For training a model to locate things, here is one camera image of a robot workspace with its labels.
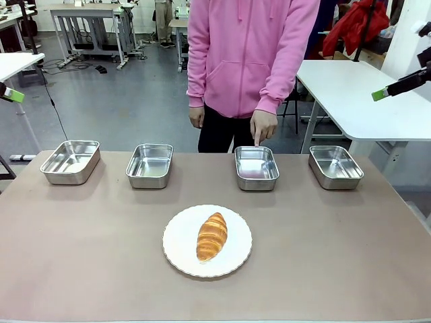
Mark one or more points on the narrow grey desk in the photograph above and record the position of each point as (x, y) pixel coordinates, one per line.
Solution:
(180, 37)

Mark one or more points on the golden croissant bread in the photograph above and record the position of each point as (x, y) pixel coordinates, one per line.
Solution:
(212, 237)

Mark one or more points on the black chair frame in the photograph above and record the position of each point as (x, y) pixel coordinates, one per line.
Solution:
(292, 111)

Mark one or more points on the grey power strip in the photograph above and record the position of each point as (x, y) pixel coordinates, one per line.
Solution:
(23, 157)

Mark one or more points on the black foot pedal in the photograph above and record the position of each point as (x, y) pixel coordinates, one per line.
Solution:
(101, 69)

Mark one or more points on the red jacket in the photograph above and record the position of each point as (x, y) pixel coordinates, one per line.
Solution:
(353, 27)

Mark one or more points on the pink hoodie torso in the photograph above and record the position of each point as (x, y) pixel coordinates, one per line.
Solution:
(242, 50)

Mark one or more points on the small white side table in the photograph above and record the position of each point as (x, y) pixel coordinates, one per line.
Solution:
(17, 64)

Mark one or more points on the person in beige trousers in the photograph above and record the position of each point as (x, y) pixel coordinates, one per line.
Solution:
(164, 20)

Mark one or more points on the white scalloped plate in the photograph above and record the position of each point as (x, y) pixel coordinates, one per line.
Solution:
(182, 242)

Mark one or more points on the person's left forearm pink sleeve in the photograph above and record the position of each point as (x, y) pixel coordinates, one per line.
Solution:
(281, 80)

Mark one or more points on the steel rectangular container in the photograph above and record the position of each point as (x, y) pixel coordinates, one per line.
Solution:
(69, 163)
(149, 166)
(256, 168)
(335, 166)

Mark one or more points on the black slanted stand pole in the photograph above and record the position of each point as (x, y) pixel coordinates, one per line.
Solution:
(365, 30)

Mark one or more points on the black upright stand post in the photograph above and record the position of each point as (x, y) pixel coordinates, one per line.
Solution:
(29, 27)

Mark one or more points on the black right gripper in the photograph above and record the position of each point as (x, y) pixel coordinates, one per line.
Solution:
(425, 57)

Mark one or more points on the person's right forearm pink sleeve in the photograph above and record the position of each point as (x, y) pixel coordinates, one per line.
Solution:
(198, 80)

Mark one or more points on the large white side table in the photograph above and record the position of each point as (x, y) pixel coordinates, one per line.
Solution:
(357, 101)

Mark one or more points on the grey workbench with frame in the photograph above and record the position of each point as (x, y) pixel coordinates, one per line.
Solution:
(91, 20)

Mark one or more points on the person's left hand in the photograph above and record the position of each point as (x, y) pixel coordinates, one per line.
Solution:
(264, 125)

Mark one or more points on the person's right hand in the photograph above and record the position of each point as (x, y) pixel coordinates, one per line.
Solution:
(196, 116)

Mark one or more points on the black trousers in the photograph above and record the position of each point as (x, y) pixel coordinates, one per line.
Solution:
(219, 134)

